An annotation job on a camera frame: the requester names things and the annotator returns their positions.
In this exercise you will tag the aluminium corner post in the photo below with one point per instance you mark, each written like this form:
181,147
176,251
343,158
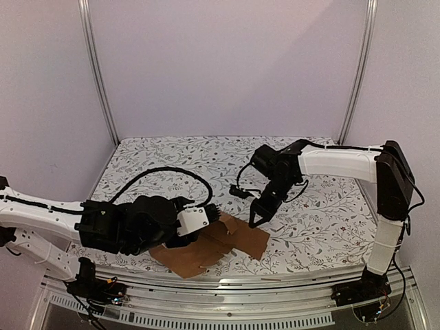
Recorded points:
98,80
367,37

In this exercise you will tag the aluminium front rail frame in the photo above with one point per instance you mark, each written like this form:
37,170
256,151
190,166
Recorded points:
302,300

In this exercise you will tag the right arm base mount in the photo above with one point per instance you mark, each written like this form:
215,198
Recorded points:
369,286

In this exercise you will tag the right aluminium corner post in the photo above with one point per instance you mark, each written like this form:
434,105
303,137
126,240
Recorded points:
367,37

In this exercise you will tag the floral patterned table mat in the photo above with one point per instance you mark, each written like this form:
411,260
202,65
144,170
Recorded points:
325,226

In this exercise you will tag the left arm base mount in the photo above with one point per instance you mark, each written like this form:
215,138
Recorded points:
96,290

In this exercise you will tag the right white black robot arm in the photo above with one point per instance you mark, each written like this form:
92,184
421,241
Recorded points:
385,166

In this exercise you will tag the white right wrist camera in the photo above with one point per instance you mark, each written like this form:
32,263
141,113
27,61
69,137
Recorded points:
244,193

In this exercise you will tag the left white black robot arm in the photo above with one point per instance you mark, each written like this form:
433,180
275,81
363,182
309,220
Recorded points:
127,228

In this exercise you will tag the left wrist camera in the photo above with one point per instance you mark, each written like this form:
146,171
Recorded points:
192,220

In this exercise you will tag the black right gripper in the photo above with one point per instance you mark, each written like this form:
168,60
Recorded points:
265,203

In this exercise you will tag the brown cardboard box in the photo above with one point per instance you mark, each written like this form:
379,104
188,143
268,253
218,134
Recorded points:
213,243

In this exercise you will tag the left aluminium corner post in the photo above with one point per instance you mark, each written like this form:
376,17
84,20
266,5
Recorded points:
98,80

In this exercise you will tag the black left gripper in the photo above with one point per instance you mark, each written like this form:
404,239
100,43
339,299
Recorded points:
179,202

